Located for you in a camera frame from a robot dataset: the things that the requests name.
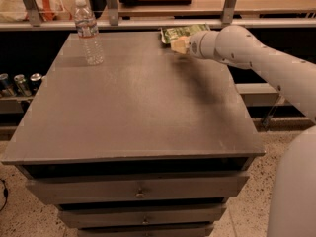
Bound white orange plastic bag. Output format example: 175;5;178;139
0;0;72;22

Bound soda can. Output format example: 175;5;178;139
0;73;16;97
14;74;32;97
30;73;42;94

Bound green jalapeno chip bag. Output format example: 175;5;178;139
161;24;210;44

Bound grey drawer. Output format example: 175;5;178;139
58;203;226;229
26;172;249;204
77;224;213;237

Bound clear plastic water bottle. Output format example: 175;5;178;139
74;0;104;65

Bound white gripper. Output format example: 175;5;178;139
171;31;218;59

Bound left soda can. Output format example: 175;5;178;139
0;73;16;97

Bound black cable on floor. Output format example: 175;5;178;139
0;179;9;212

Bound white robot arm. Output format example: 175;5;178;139
171;26;316;237

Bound right soda can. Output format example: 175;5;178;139
30;73;42;94

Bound top grey drawer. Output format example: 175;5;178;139
26;172;249;204

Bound middle grey drawer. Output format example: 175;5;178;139
58;203;226;229

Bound bottom grey drawer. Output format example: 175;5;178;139
77;224;213;237

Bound grey drawer cabinet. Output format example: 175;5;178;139
1;32;267;237

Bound middle soda can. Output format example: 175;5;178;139
14;74;32;97

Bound wooden shelf with metal brackets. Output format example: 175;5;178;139
0;0;316;31

